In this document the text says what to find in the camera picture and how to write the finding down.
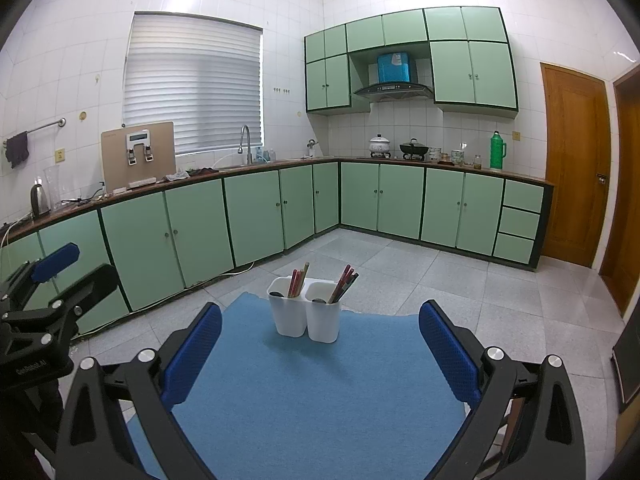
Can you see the white cooking pot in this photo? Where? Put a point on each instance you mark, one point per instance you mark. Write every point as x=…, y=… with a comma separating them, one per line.
x=380, y=145

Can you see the small brown tray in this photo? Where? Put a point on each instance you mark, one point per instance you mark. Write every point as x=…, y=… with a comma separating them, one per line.
x=445, y=160

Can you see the steel electric kettle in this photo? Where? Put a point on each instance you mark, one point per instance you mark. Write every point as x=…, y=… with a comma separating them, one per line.
x=40, y=202

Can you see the dark hanging towel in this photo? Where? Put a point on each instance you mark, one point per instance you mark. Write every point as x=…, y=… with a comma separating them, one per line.
x=17, y=150

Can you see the green base cabinet run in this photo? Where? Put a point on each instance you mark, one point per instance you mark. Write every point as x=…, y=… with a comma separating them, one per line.
x=400, y=200
x=200, y=235

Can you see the brown wooden door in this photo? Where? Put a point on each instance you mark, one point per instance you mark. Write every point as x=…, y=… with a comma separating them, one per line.
x=575, y=170
x=625, y=200

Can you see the metal towel bar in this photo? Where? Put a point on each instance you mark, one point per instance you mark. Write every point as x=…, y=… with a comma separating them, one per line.
x=45, y=127

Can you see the range hood with blue wrap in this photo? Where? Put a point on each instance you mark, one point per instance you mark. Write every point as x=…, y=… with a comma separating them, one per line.
x=395, y=77

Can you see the white plastic utensil cup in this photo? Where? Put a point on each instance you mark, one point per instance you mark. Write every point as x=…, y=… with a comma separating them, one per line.
x=287, y=315
x=322, y=320

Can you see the green thermos flask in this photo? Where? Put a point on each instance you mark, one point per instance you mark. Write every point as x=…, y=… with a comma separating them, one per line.
x=497, y=152

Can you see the clear plastic bottles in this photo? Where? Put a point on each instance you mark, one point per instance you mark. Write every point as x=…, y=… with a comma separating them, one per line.
x=265, y=155

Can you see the black wok with lid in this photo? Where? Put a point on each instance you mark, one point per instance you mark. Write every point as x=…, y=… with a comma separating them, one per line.
x=414, y=148

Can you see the stack of bowls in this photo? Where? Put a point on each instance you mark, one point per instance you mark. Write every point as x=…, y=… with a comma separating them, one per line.
x=435, y=154

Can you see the chrome sink faucet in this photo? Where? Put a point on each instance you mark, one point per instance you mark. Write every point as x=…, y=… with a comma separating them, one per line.
x=245, y=142

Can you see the small chrome tap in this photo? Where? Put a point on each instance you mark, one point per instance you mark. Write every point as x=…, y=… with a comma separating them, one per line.
x=311, y=147

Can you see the grey rag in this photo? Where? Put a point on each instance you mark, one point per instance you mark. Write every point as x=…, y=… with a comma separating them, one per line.
x=176, y=176

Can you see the white strip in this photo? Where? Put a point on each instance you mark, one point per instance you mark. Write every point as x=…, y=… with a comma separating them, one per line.
x=134, y=185

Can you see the cardboard box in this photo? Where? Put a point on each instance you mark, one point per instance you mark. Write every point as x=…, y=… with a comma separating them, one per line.
x=112, y=160

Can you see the blue table mat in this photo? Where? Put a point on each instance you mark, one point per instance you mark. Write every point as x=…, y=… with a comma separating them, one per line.
x=300, y=400

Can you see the green cabinet drawer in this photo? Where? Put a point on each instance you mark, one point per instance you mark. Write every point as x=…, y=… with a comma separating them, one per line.
x=519, y=222
x=514, y=249
x=523, y=196

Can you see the small glass jar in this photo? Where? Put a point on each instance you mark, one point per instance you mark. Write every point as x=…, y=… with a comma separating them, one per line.
x=477, y=162

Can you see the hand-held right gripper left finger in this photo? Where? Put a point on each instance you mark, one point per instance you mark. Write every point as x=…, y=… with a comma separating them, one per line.
x=192, y=355

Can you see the short green wall cabinet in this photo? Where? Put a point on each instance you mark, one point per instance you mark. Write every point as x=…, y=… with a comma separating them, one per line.
x=387, y=30

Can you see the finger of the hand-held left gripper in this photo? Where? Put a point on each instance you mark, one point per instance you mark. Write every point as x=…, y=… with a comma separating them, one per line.
x=55, y=260
x=95, y=282

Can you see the white mounted device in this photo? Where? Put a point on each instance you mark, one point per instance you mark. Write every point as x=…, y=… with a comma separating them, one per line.
x=138, y=145

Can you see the black framed panel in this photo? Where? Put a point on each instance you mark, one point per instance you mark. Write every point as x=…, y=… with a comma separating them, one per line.
x=629, y=370

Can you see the clear glass vase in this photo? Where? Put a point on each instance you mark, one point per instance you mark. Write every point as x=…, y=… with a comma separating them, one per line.
x=55, y=185

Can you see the dark cloth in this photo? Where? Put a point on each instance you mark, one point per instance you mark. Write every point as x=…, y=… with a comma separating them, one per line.
x=204, y=171

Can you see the red-tipped wooden chopstick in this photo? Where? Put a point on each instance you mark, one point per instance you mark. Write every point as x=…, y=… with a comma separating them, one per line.
x=340, y=280
x=293, y=282
x=299, y=282
x=348, y=286
x=352, y=287
x=305, y=275
x=344, y=282

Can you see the white window blind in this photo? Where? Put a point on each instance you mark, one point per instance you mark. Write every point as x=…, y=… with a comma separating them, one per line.
x=195, y=85

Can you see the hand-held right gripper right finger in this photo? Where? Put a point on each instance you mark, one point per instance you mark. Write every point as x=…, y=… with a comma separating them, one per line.
x=447, y=355

